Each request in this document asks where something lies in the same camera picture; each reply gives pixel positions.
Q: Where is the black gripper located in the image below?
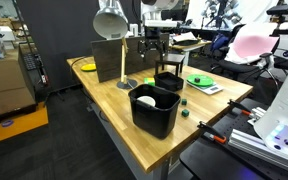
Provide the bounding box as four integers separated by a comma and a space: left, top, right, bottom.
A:
137, 27, 168, 62

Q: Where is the large rubik's cube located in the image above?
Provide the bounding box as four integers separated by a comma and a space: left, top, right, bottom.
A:
143, 77, 156, 87

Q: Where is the small dark wooden stool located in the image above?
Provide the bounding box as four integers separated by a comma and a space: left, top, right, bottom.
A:
154, 53, 186, 78

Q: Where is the black rectangular tray bin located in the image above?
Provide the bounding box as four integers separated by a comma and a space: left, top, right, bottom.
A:
153, 71, 185, 92

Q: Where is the background wooden desk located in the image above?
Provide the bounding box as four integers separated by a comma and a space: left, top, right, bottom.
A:
170, 31, 213, 66

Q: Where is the dark wooden board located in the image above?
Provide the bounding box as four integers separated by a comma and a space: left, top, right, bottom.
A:
90, 33, 170, 84

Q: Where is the silver desk lamp wooden stem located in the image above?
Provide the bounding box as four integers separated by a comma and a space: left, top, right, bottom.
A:
92, 0, 139, 90

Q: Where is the white paper cup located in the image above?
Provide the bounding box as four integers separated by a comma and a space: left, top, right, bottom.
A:
136, 95, 157, 108

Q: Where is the green round plate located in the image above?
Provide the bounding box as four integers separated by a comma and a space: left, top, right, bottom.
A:
186, 73, 215, 88

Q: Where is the yellow round disc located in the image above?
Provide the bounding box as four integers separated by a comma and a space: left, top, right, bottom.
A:
80, 62, 98, 72

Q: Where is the black trash bin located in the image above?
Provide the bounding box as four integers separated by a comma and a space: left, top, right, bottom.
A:
128, 83, 182, 140

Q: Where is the white digital kitchen scale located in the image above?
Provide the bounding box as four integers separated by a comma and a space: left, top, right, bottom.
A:
186, 79, 224, 96

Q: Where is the black office chair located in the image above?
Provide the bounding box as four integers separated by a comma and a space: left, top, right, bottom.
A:
210, 23, 282, 84

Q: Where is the black partition screen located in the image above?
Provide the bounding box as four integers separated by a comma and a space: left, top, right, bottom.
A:
16, 0, 142, 93

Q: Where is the black orange bar clamp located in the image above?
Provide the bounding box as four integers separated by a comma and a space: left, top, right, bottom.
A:
197, 120, 228, 145
227, 99, 253, 117

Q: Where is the pink cloth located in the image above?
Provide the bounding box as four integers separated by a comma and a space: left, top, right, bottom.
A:
232, 33, 281, 62

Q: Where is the black keypad device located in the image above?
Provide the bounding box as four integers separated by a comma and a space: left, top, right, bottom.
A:
18, 43, 50, 88

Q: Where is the black perforated side table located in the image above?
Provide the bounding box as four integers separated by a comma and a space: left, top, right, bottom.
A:
179, 97, 288, 180

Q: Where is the large white machine housing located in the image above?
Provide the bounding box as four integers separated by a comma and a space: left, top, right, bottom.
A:
253, 43, 288, 158

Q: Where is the brown cardboard box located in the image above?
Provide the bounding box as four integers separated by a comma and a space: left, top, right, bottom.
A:
0, 48, 38, 121

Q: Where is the silver metal bracket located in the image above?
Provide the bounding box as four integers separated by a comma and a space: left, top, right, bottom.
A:
249, 106, 268, 126

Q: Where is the aluminium extrusion rail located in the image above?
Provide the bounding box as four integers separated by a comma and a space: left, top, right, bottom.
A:
228, 128, 288, 176

